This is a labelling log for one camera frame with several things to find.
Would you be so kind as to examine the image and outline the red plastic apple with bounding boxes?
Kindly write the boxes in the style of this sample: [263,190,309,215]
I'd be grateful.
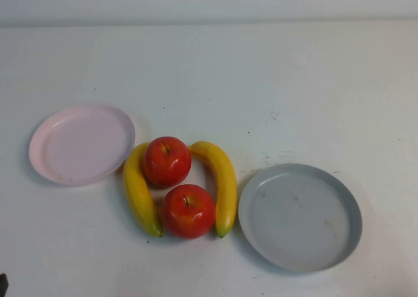
[160,183,217,240]
[142,136,193,189]

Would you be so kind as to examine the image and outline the pink round plate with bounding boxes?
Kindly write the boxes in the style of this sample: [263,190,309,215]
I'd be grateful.
[28,103,137,187]

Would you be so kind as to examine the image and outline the yellow plastic banana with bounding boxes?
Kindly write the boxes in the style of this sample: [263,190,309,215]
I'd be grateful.
[187,141,238,239]
[122,142,163,238]

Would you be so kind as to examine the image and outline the grey round plate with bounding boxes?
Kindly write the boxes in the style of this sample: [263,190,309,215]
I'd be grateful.
[238,163,363,274]

